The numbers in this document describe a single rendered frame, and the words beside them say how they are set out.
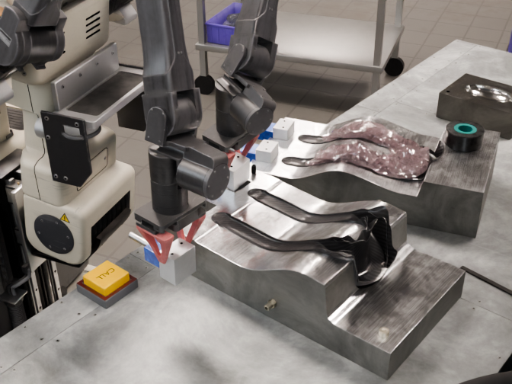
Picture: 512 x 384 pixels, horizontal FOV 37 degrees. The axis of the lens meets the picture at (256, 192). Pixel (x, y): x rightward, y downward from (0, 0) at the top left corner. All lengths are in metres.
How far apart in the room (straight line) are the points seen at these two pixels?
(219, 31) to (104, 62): 2.19
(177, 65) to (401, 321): 0.55
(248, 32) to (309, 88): 2.66
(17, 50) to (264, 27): 0.42
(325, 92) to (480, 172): 2.44
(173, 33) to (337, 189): 0.62
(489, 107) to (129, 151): 1.95
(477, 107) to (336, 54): 1.83
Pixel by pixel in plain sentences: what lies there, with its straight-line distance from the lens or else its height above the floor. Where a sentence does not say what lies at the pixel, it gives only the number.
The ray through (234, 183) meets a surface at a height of 0.91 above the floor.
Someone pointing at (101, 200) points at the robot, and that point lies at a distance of 1.72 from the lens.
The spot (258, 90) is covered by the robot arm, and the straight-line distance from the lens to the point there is 1.36.
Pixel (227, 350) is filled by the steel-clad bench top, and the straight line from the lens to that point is 1.31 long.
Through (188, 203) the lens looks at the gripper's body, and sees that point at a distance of 1.22.
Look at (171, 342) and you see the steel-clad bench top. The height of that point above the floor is 0.80.
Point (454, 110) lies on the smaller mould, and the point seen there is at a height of 0.84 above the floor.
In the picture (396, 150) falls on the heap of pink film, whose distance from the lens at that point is 1.67.
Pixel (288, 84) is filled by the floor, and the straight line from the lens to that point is 4.06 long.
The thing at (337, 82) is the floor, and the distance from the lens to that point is 4.09.
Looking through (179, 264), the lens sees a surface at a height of 0.95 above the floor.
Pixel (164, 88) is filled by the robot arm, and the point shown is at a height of 1.25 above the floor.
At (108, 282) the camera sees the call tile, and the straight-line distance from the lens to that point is 1.41.
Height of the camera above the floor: 1.72
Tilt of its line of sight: 33 degrees down
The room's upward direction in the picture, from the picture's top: 1 degrees counter-clockwise
